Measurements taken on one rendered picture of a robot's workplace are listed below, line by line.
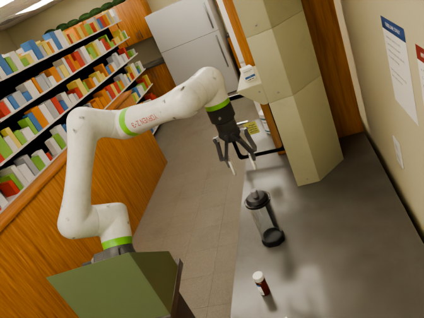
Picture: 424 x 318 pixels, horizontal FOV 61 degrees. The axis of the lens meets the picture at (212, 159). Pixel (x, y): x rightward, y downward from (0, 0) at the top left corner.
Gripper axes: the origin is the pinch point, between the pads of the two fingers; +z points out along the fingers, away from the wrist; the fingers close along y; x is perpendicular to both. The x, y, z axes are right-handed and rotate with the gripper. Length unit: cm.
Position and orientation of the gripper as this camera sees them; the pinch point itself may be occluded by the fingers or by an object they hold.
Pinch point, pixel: (243, 164)
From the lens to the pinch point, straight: 138.5
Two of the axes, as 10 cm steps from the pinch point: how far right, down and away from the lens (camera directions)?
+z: 3.8, 8.2, 4.3
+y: -9.2, 2.7, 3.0
